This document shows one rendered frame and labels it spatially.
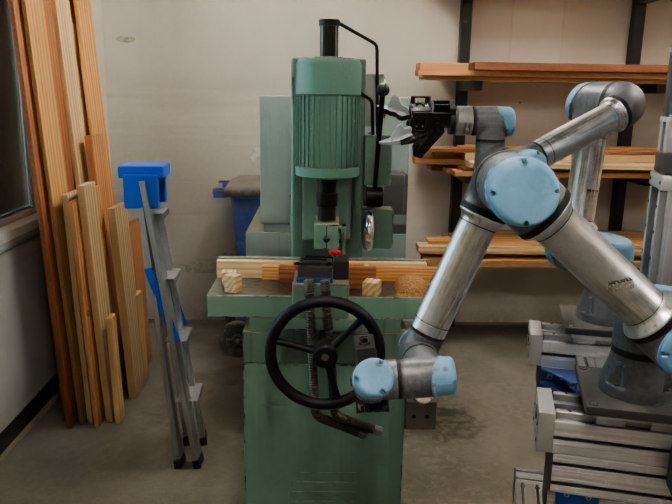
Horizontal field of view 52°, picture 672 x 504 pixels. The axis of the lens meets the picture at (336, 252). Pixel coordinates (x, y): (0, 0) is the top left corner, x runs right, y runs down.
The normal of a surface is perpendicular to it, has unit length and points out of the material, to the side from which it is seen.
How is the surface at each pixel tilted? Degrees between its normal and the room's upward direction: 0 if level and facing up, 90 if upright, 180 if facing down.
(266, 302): 90
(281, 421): 90
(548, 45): 90
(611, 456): 90
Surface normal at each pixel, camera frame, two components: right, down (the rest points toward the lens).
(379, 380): -0.04, -0.28
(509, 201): -0.10, 0.13
